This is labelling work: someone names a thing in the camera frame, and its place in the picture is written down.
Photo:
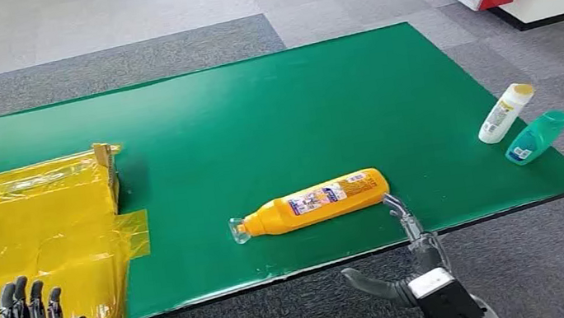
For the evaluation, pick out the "orange bottle with clear cap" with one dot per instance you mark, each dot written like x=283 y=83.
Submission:
x=321 y=202

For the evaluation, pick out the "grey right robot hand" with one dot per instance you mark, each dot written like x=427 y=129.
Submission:
x=421 y=248

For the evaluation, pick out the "yellow plastic sheet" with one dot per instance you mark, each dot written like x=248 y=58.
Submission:
x=37 y=225

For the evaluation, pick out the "white bottle with yellow cap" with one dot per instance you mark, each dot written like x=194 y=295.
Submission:
x=500 y=119

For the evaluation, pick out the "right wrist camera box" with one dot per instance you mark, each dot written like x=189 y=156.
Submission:
x=445 y=303

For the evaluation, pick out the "teal plastic bottle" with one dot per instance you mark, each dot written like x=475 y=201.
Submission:
x=535 y=138

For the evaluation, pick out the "green table mat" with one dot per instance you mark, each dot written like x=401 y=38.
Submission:
x=283 y=124

